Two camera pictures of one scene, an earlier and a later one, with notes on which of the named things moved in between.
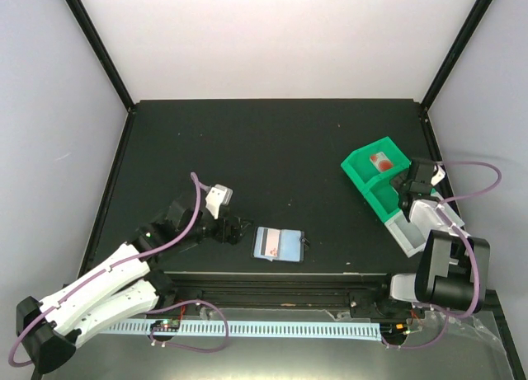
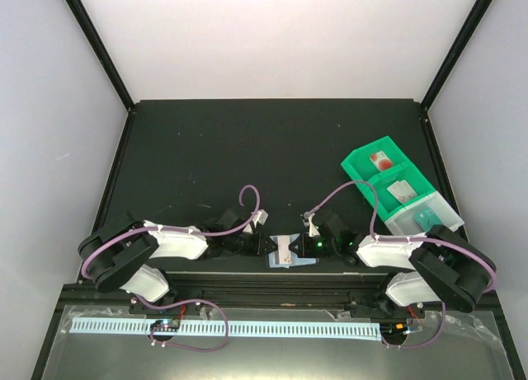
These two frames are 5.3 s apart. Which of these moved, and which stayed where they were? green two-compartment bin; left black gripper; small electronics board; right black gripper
Moved: left black gripper; right black gripper
Stayed: green two-compartment bin; small electronics board
